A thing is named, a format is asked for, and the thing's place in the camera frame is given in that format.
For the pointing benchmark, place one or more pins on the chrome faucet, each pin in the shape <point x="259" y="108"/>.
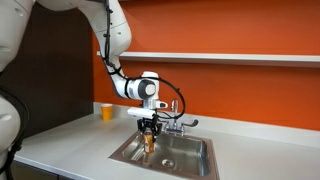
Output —
<point x="174" y="126"/>

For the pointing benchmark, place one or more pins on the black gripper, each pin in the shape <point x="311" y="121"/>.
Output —
<point x="150" y="124"/>

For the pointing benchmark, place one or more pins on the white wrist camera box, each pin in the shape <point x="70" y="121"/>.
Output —
<point x="140" y="112"/>

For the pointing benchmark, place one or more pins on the orange soda can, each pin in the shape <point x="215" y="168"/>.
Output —
<point x="149" y="143"/>

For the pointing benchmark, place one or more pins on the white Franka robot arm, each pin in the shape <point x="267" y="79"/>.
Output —
<point x="116" y="26"/>

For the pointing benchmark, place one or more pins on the dark wood cabinet panel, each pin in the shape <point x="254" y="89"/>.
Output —
<point x="53" y="73"/>

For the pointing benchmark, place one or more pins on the round sink drain strainer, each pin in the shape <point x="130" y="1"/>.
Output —
<point x="167" y="162"/>

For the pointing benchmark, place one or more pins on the white counter backsplash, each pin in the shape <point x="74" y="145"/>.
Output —
<point x="260" y="130"/>

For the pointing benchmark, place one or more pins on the long white wall shelf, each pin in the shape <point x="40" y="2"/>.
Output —
<point x="216" y="58"/>

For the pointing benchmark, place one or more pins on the stainless steel sink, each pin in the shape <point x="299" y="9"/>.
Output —
<point x="186" y="153"/>

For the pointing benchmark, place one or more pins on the orange paper cup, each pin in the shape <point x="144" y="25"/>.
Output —
<point x="106" y="112"/>

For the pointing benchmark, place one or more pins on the dark under-counter cabinet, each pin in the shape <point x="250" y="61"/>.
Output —
<point x="33" y="172"/>

